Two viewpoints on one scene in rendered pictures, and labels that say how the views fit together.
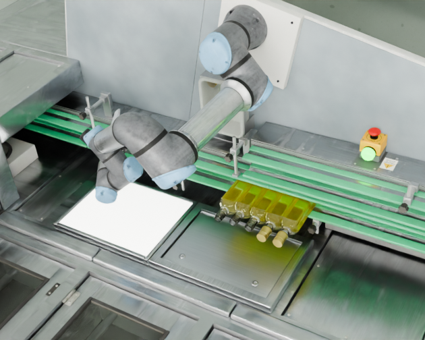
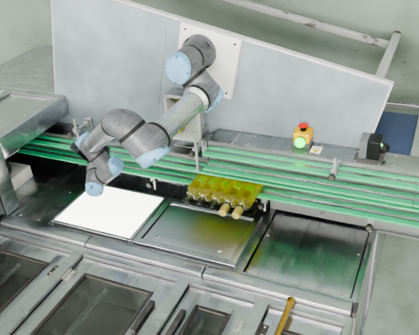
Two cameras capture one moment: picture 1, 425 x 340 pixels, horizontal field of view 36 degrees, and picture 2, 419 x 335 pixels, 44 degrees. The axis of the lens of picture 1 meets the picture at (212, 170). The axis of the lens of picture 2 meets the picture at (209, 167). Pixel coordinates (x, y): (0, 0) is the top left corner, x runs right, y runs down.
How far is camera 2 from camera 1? 0.29 m
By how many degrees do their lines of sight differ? 9
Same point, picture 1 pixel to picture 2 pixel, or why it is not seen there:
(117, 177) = (104, 172)
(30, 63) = (24, 100)
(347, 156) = (284, 147)
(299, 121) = (244, 125)
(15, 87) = (13, 115)
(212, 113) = (179, 110)
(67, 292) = (65, 270)
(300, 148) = (247, 144)
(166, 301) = (148, 270)
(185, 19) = (151, 51)
